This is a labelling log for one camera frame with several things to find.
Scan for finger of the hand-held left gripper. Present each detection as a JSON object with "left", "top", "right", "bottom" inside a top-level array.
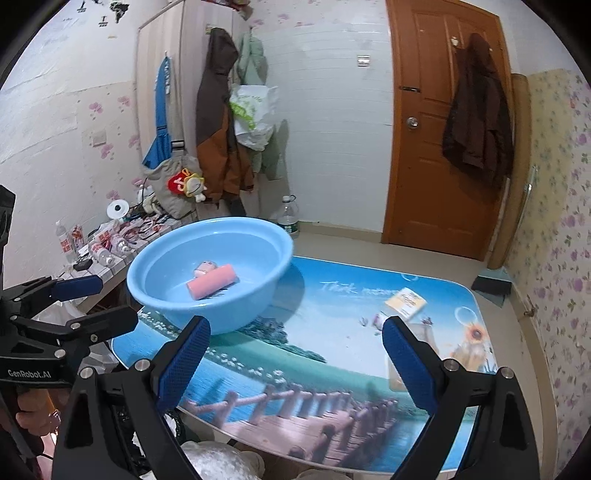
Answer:
[
  {"left": 0, "top": 275, "right": 103, "bottom": 320},
  {"left": 9, "top": 305, "right": 139, "bottom": 370}
]

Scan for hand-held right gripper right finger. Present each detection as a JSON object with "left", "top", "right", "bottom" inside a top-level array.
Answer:
[{"left": 382, "top": 316, "right": 541, "bottom": 480}]

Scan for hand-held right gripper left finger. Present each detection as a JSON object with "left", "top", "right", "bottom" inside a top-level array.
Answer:
[{"left": 52, "top": 316, "right": 212, "bottom": 480}]

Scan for yellow white tissue packet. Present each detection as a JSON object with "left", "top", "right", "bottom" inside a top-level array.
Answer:
[{"left": 385, "top": 286, "right": 428, "bottom": 320}]

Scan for light blue plastic basin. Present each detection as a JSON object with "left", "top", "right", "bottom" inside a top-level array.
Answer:
[{"left": 126, "top": 217, "right": 295, "bottom": 336}]

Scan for pink roll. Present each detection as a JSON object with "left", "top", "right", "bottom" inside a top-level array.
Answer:
[{"left": 186, "top": 263, "right": 238, "bottom": 301}]

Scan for person's left hand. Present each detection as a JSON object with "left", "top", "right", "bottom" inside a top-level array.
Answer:
[{"left": 17, "top": 391, "right": 62, "bottom": 437}]

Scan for clear bottle red label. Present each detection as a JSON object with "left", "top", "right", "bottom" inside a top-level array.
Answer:
[
  {"left": 111, "top": 234, "right": 139, "bottom": 257},
  {"left": 55, "top": 222, "right": 77, "bottom": 264},
  {"left": 90, "top": 237, "right": 115, "bottom": 266}
]

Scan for scenery print table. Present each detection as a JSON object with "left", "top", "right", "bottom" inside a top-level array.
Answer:
[{"left": 111, "top": 256, "right": 492, "bottom": 474}]

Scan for grey dustpan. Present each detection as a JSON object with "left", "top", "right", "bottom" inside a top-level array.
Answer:
[{"left": 471, "top": 270, "right": 512, "bottom": 309}]

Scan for red yellow plush toy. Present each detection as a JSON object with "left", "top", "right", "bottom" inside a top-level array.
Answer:
[{"left": 166, "top": 167, "right": 206, "bottom": 204}]

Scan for large clear water bottle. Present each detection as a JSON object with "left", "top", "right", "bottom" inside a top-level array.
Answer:
[{"left": 277, "top": 195, "right": 301, "bottom": 240}]

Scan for brown orange jacket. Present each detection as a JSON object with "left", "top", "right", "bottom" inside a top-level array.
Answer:
[{"left": 195, "top": 28, "right": 256, "bottom": 204}]

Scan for brown wooden door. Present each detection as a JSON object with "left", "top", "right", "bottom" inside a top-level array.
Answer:
[{"left": 381, "top": 0, "right": 511, "bottom": 261}]

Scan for white green plastic bag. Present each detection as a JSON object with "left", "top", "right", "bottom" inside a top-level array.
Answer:
[{"left": 229, "top": 84, "right": 280, "bottom": 151}]

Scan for dark brown jacket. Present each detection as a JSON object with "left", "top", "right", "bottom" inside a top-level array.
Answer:
[{"left": 442, "top": 33, "right": 514, "bottom": 188}]

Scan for pale striped wardrobe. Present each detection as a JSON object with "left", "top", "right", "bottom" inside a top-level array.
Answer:
[{"left": 135, "top": 0, "right": 252, "bottom": 222}]

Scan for pale green coat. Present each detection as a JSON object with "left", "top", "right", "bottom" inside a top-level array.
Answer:
[{"left": 231, "top": 30, "right": 287, "bottom": 181}]

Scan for grey bag with blue strap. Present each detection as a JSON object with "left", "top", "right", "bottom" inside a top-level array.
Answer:
[{"left": 141, "top": 55, "right": 204, "bottom": 217}]

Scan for metal bar handle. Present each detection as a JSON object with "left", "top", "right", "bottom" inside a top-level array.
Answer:
[{"left": 519, "top": 166, "right": 539, "bottom": 232}]

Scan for black wall stickers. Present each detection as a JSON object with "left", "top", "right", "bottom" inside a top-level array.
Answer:
[{"left": 76, "top": 0, "right": 130, "bottom": 24}]

